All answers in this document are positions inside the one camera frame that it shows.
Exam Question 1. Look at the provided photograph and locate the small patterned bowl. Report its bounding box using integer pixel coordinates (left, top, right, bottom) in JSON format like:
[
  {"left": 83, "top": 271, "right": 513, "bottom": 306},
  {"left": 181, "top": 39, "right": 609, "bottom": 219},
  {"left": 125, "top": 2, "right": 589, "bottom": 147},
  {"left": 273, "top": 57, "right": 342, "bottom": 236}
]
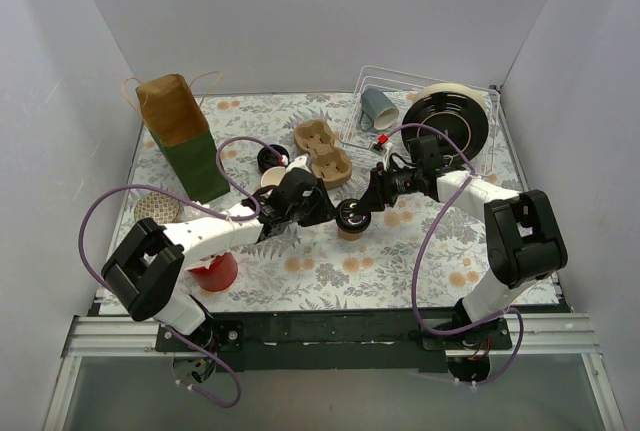
[{"left": 134, "top": 192, "right": 181, "bottom": 225}]

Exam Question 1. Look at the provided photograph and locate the black plastic cup lid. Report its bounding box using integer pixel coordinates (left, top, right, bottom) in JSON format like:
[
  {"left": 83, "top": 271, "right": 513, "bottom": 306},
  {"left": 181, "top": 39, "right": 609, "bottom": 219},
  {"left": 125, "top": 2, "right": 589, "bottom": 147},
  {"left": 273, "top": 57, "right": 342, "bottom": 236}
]
[{"left": 335, "top": 198, "right": 372, "bottom": 234}]

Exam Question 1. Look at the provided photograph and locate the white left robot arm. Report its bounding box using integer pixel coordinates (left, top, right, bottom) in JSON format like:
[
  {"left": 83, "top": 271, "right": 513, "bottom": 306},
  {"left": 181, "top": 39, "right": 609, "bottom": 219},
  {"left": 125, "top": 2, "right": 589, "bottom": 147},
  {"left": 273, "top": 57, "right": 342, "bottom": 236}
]
[{"left": 101, "top": 168, "right": 336, "bottom": 351}]

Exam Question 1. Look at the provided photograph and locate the white wire dish rack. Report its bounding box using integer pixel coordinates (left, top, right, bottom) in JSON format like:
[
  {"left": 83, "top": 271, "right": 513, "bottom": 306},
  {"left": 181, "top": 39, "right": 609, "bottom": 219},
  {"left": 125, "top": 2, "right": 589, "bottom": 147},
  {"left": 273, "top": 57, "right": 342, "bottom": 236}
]
[{"left": 339, "top": 65, "right": 500, "bottom": 176}]

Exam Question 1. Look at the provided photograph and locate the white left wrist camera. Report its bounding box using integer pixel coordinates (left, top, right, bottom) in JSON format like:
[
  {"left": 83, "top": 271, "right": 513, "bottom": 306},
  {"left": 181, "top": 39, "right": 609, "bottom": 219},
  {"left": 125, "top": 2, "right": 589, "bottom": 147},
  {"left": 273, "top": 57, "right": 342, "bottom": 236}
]
[{"left": 284, "top": 154, "right": 312, "bottom": 174}]

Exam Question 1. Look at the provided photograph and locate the stack of kraft paper cups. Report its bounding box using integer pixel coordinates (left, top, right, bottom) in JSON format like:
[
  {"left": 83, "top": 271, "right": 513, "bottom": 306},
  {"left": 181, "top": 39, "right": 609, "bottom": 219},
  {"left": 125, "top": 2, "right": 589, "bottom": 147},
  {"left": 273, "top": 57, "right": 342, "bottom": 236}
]
[{"left": 260, "top": 166, "right": 286, "bottom": 187}]

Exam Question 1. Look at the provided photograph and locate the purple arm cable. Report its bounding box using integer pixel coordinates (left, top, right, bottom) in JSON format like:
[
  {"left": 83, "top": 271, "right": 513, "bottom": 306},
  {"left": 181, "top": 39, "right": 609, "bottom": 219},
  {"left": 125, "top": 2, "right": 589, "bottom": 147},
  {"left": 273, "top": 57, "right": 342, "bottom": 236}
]
[
  {"left": 77, "top": 135, "right": 290, "bottom": 408},
  {"left": 384, "top": 123, "right": 525, "bottom": 387}
]

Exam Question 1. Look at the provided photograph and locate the brown and green paper bag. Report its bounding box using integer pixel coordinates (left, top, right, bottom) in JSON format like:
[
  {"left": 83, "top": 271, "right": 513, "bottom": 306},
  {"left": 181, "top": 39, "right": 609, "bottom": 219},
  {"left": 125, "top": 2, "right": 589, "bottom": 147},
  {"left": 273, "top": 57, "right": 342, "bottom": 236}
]
[{"left": 122, "top": 73, "right": 230, "bottom": 204}]

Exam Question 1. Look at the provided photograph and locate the floral table mat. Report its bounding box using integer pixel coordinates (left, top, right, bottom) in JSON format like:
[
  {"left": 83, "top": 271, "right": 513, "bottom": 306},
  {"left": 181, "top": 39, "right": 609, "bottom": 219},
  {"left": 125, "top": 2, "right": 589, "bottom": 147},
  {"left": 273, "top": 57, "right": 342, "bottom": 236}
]
[{"left": 98, "top": 91, "right": 561, "bottom": 316}]

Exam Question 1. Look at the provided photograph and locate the single kraft paper cup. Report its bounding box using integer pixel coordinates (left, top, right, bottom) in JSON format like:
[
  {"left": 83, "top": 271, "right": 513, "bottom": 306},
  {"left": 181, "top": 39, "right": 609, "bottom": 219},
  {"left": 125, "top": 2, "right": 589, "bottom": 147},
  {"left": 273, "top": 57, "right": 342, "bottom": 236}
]
[{"left": 338, "top": 226, "right": 364, "bottom": 241}]

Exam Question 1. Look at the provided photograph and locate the aluminium frame rail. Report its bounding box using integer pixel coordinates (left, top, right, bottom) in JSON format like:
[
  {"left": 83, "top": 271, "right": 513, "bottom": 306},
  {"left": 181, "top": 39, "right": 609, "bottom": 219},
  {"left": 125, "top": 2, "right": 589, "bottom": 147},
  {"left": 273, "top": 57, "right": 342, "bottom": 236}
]
[{"left": 42, "top": 315, "right": 161, "bottom": 431}]

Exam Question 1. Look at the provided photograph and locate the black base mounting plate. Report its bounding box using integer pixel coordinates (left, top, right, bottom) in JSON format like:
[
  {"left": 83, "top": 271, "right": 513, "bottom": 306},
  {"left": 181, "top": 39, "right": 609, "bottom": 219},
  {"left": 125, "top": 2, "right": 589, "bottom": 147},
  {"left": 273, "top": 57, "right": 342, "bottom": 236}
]
[{"left": 154, "top": 308, "right": 501, "bottom": 375}]

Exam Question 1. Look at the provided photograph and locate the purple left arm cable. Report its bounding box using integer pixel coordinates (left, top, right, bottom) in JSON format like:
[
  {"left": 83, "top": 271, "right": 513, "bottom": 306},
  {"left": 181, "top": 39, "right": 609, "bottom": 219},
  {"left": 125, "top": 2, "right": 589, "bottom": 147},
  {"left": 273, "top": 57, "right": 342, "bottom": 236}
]
[{"left": 77, "top": 135, "right": 290, "bottom": 408}]

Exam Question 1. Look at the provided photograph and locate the brown cardboard cup carrier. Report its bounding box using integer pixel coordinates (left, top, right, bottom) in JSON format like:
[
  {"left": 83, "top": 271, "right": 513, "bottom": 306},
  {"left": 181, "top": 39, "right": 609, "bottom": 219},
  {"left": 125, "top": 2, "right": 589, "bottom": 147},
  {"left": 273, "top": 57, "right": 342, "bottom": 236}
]
[{"left": 294, "top": 119, "right": 353, "bottom": 189}]

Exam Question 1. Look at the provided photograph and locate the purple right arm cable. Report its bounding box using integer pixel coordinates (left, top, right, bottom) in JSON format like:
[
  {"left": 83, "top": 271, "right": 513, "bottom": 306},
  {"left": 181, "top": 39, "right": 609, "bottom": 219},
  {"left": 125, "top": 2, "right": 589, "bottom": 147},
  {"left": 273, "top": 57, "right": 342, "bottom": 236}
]
[{"left": 384, "top": 123, "right": 525, "bottom": 387}]

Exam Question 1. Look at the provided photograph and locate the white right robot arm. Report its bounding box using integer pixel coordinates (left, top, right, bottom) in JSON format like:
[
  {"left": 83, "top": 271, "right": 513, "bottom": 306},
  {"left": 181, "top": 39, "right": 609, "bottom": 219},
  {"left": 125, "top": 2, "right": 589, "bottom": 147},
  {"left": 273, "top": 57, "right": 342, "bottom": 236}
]
[{"left": 353, "top": 133, "right": 568, "bottom": 349}]

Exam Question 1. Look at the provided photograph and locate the black plate with cream rim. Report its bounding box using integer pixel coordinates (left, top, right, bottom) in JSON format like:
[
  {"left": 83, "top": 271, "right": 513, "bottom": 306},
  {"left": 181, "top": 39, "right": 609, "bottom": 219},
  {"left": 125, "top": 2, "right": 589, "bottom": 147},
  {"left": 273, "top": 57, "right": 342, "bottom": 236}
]
[{"left": 402, "top": 82, "right": 492, "bottom": 160}]

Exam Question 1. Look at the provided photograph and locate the grey ceramic mug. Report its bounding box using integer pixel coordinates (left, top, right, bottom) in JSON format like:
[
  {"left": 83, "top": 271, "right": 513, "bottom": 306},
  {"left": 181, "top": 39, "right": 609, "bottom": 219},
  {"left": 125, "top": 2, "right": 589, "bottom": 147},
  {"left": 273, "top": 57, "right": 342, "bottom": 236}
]
[{"left": 358, "top": 88, "right": 399, "bottom": 132}]

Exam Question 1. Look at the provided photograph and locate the red cup with napkins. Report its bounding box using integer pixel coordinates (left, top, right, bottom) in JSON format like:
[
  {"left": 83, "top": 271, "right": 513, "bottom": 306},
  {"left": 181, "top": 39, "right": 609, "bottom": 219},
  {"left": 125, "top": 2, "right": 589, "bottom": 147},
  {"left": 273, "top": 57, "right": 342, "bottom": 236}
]
[{"left": 188, "top": 253, "right": 238, "bottom": 292}]

